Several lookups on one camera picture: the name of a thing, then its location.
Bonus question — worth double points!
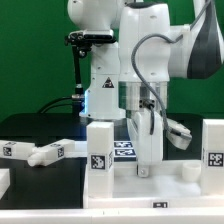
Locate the white desk top tray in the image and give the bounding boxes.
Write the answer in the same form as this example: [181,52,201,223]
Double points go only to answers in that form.
[83,160,224,209]

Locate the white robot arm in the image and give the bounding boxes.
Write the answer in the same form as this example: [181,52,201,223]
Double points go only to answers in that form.
[67,0,224,177]

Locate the marker tag sheet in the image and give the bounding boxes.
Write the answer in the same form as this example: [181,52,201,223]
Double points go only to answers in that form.
[71,140,138,159]

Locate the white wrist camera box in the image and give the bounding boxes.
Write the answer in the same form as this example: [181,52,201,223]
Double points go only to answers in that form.
[166,119,192,150]

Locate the black cables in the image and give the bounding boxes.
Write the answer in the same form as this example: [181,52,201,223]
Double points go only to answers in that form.
[37,93,84,114]

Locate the white front rail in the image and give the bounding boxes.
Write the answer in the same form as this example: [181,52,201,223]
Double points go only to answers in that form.
[0,207,224,224]

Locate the white block left edge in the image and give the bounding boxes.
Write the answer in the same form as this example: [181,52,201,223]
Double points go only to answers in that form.
[0,169,10,199]

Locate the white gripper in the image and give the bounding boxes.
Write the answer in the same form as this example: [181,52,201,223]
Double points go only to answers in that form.
[127,109,163,177]

